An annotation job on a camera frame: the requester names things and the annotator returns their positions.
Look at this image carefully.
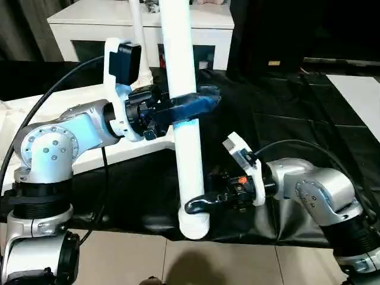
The black mat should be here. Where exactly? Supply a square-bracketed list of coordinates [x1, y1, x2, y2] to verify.
[0, 61, 380, 249]

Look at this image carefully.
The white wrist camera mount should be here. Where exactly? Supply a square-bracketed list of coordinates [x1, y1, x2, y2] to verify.
[222, 132, 266, 208]
[102, 37, 144, 143]

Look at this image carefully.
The grey-green curtain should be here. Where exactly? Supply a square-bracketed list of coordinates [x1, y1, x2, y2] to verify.
[0, 0, 78, 62]

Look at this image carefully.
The white plastic table leg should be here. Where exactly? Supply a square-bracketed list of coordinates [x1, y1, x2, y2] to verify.
[159, 0, 211, 241]
[129, 0, 154, 87]

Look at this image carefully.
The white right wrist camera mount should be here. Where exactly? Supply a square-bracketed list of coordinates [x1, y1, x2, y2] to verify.
[222, 132, 266, 208]

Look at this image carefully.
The white plastic table top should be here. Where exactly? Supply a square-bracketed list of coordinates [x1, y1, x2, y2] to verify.
[0, 72, 179, 197]

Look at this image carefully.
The black and white bundle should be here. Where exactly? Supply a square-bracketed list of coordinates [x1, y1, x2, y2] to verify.
[143, 0, 163, 14]

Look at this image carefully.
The white cabinet with glass doors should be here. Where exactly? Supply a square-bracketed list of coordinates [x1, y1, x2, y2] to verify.
[47, 0, 235, 71]

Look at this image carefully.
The flat white board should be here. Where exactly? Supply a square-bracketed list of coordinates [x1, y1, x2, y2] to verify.
[325, 73, 380, 141]

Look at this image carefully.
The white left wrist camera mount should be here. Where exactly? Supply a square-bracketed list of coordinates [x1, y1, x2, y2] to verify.
[102, 37, 144, 143]

